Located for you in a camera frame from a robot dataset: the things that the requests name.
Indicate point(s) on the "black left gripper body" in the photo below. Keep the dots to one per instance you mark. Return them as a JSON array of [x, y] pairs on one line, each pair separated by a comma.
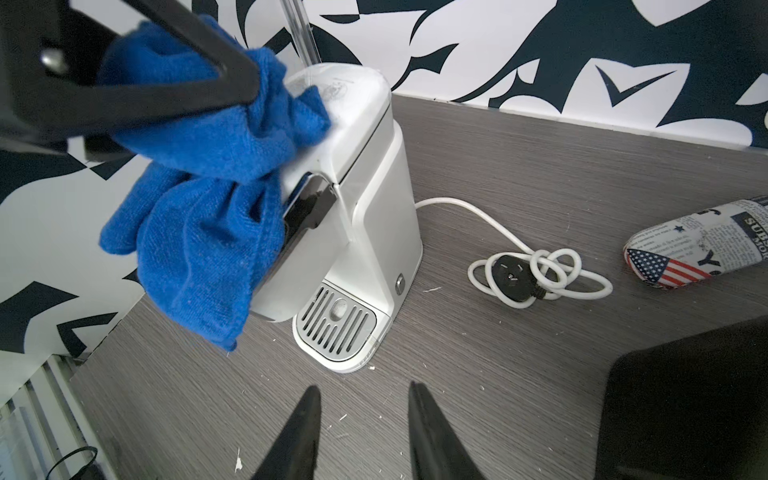
[[50, 54]]

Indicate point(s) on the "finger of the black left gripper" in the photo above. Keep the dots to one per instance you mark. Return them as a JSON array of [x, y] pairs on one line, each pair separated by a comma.
[[235, 79]]

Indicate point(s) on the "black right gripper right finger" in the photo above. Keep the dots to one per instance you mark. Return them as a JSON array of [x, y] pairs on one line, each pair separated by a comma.
[[435, 450]]

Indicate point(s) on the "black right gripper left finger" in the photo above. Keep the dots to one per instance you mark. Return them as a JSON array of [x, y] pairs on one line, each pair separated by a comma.
[[293, 455]]

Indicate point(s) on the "blue cleaning cloth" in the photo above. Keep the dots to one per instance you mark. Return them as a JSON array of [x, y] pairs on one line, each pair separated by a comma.
[[205, 218]]

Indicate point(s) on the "white coffee machine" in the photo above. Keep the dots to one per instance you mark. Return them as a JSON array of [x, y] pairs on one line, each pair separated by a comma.
[[352, 244]]

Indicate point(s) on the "black coffee machine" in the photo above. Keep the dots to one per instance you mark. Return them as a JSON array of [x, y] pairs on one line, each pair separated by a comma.
[[694, 408]]

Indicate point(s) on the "newspaper print glasses case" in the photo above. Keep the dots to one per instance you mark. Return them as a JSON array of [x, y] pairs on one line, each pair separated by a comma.
[[700, 246]]

